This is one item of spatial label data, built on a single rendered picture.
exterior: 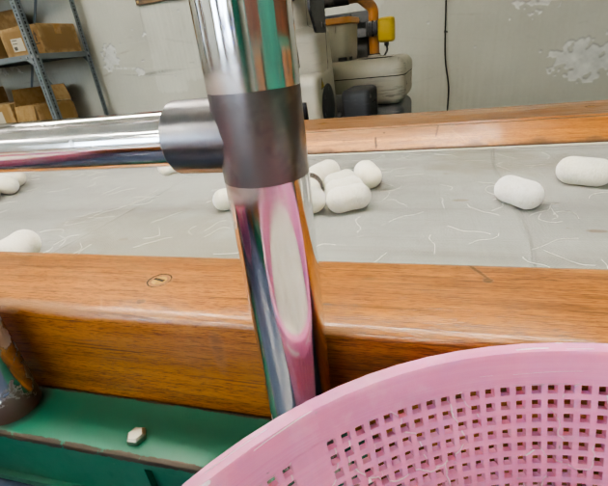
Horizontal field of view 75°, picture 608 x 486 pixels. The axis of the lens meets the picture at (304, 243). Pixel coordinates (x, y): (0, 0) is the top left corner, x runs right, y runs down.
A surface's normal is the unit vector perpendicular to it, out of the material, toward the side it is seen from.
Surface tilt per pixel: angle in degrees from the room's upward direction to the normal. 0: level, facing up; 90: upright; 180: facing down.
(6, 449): 90
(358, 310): 0
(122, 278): 0
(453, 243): 0
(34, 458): 90
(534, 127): 45
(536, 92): 90
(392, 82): 90
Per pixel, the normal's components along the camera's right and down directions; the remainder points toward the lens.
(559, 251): -0.11, -0.89
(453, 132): -0.25, -0.31
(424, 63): -0.33, 0.45
